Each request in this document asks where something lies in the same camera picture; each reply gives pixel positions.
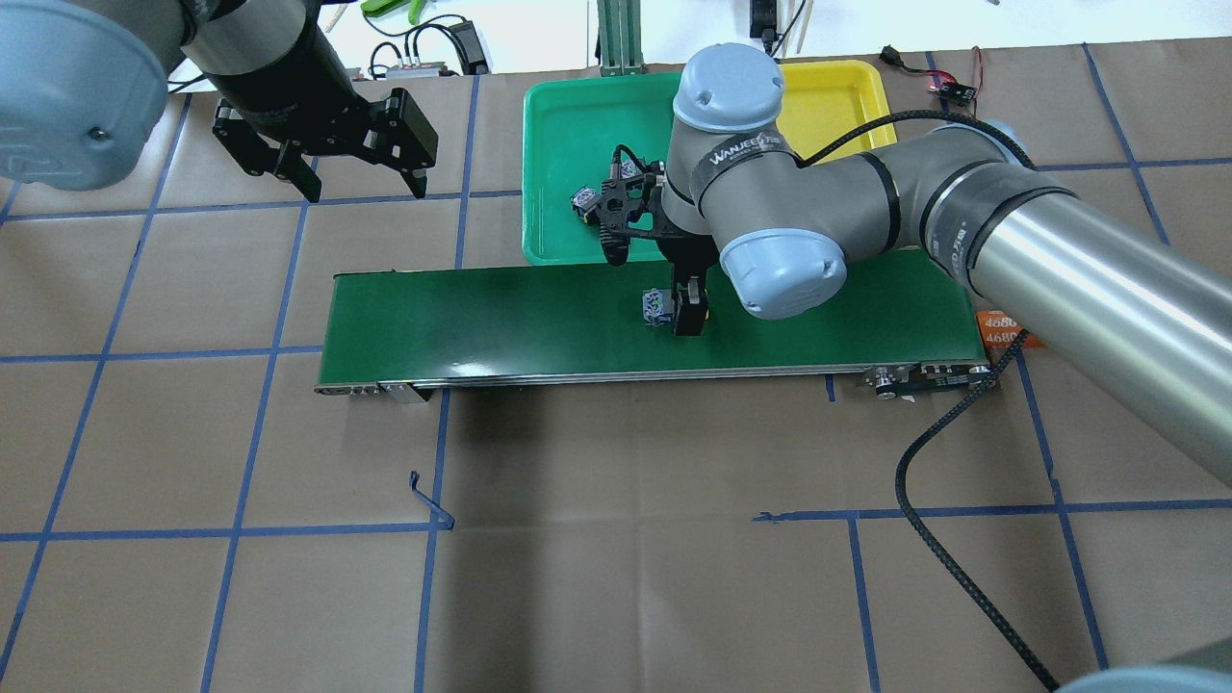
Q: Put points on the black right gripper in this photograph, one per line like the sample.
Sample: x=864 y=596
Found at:
x=685 y=252

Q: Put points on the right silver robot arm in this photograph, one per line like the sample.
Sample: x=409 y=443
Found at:
x=1146 y=323

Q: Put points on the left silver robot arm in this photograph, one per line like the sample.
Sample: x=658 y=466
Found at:
x=84 y=83

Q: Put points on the green plastic tray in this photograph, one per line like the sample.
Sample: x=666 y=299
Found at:
x=570 y=131

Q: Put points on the wooden chopstick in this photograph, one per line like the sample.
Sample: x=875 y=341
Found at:
x=331 y=14

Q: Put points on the black power adapter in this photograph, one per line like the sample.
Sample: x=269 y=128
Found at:
x=472 y=56

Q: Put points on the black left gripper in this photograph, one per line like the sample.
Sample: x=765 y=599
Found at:
x=289 y=85

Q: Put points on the yellow plastic tray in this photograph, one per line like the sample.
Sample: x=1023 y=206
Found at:
x=824 y=100

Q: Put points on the small red circuit board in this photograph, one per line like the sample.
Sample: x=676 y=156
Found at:
x=950 y=91

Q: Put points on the green plastic clip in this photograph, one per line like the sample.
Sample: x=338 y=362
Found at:
x=412 y=13

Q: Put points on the aluminium frame post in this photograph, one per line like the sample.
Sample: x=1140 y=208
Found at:
x=619 y=42

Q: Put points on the green conveyor belt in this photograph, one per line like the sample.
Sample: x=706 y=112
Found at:
x=408 y=333

